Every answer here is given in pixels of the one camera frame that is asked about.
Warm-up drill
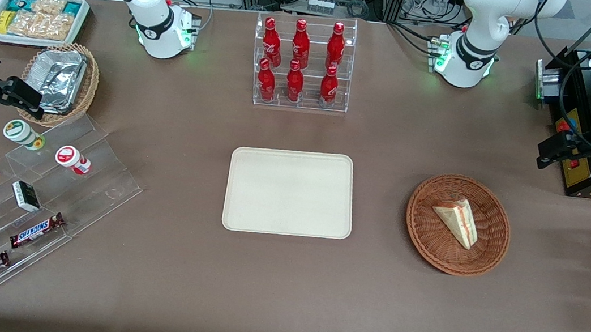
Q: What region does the triangle sandwich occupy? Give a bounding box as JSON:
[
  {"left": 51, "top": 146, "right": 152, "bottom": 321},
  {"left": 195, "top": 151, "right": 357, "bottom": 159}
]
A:
[{"left": 427, "top": 194, "right": 482, "bottom": 251}]

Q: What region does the light wicker basket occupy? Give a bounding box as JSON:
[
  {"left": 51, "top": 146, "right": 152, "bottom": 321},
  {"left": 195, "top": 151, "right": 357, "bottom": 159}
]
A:
[{"left": 15, "top": 37, "right": 104, "bottom": 133}]

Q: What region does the brown wicker basket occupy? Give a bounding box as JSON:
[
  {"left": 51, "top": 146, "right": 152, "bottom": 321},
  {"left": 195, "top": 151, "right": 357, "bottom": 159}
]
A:
[{"left": 399, "top": 169, "right": 517, "bottom": 283}]

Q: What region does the cream plastic tray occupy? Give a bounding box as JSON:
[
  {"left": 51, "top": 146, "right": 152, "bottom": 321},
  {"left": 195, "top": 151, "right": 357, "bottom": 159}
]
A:
[{"left": 220, "top": 140, "right": 362, "bottom": 247}]

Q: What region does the green lid white cup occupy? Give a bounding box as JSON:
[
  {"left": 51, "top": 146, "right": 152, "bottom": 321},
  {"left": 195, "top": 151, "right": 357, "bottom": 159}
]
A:
[{"left": 1, "top": 117, "right": 48, "bottom": 152}]

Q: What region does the stack of foil trays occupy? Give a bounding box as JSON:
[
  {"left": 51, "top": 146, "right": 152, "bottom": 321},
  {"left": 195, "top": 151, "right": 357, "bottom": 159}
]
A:
[{"left": 23, "top": 46, "right": 88, "bottom": 116}]

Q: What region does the large cracker snack bag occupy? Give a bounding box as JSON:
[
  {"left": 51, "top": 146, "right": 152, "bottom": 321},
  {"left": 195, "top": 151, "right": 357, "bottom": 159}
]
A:
[{"left": 7, "top": 0, "right": 76, "bottom": 43}]

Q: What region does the red lid white cup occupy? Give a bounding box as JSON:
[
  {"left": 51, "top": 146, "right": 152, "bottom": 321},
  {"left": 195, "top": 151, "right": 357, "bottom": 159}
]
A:
[{"left": 53, "top": 144, "right": 94, "bottom": 177}]

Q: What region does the small black carton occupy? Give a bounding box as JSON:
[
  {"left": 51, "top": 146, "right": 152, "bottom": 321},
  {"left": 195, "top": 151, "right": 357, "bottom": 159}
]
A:
[{"left": 9, "top": 180, "right": 44, "bottom": 214}]

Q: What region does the clear acrylic stepped shelf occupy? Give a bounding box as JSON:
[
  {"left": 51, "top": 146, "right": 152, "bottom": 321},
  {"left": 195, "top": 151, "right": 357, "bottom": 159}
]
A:
[{"left": 0, "top": 103, "right": 152, "bottom": 322}]

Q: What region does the clear acrylic bottle rack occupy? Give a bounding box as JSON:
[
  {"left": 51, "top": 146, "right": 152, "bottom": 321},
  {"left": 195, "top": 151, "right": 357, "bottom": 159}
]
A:
[{"left": 246, "top": 7, "right": 359, "bottom": 117}]

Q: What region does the red cola bottle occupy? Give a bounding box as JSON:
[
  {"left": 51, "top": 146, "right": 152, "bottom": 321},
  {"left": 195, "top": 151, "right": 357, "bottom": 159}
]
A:
[
  {"left": 318, "top": 64, "right": 341, "bottom": 109},
  {"left": 289, "top": 18, "right": 314, "bottom": 70},
  {"left": 255, "top": 58, "right": 280, "bottom": 103},
  {"left": 284, "top": 59, "right": 307, "bottom": 103},
  {"left": 259, "top": 16, "right": 287, "bottom": 69},
  {"left": 324, "top": 21, "right": 349, "bottom": 71}
]

